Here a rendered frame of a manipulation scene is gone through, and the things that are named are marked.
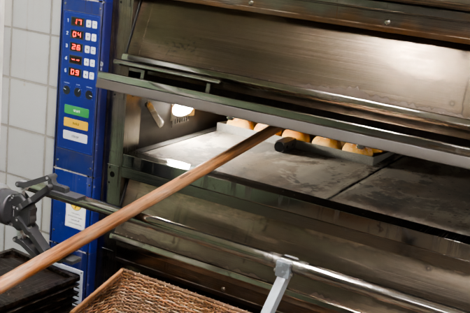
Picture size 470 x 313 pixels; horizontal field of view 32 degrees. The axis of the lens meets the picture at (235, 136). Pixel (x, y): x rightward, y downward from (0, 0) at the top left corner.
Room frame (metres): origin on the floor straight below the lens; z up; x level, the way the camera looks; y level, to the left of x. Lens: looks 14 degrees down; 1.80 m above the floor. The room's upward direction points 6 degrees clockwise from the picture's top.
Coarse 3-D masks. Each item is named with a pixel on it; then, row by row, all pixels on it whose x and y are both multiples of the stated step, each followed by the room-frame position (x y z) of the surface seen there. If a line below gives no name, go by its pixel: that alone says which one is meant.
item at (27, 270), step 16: (272, 128) 2.21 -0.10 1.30; (240, 144) 2.09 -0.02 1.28; (256, 144) 2.14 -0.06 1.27; (208, 160) 1.99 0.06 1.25; (224, 160) 2.01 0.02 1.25; (192, 176) 1.91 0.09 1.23; (160, 192) 1.81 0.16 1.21; (128, 208) 1.72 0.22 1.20; (144, 208) 1.76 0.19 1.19; (96, 224) 1.65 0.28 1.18; (112, 224) 1.67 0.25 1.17; (64, 240) 1.58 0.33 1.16; (80, 240) 1.59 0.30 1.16; (48, 256) 1.52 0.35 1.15; (64, 256) 1.56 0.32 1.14; (16, 272) 1.46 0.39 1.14; (32, 272) 1.48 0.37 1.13; (0, 288) 1.42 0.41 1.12
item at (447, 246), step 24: (144, 168) 2.19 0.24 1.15; (168, 168) 2.16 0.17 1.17; (240, 192) 2.05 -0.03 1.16; (264, 192) 2.02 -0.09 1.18; (288, 192) 2.02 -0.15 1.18; (312, 216) 1.95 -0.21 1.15; (336, 216) 1.92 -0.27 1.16; (360, 216) 1.89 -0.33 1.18; (384, 216) 1.91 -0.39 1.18; (408, 240) 1.83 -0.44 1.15; (432, 240) 1.81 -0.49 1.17; (456, 240) 1.78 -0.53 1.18
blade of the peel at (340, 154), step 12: (228, 132) 2.61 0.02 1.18; (240, 132) 2.59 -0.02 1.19; (252, 132) 2.57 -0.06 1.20; (300, 144) 2.49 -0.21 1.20; (312, 144) 2.48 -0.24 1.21; (336, 156) 2.44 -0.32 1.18; (348, 156) 2.42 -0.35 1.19; (360, 156) 2.40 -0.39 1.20; (372, 156) 2.38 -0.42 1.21; (384, 156) 2.48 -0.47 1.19
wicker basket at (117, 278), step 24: (120, 288) 2.16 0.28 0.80; (144, 288) 2.13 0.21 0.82; (168, 288) 2.10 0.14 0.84; (72, 312) 1.99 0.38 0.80; (96, 312) 2.08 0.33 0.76; (120, 312) 2.13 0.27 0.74; (144, 312) 2.11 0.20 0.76; (168, 312) 2.08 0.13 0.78; (192, 312) 2.05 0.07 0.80; (216, 312) 2.02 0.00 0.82; (240, 312) 1.99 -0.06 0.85
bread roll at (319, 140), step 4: (316, 136) 2.51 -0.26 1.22; (316, 140) 2.49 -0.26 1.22; (320, 140) 2.48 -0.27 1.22; (324, 140) 2.47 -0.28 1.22; (328, 140) 2.47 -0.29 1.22; (332, 140) 2.47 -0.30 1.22; (336, 140) 2.47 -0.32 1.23; (320, 144) 2.47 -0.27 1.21; (324, 144) 2.47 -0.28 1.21; (328, 144) 2.46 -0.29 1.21; (332, 144) 2.46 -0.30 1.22; (336, 144) 2.46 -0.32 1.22; (340, 144) 2.47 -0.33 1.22; (336, 148) 2.46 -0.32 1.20; (340, 148) 2.47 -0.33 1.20
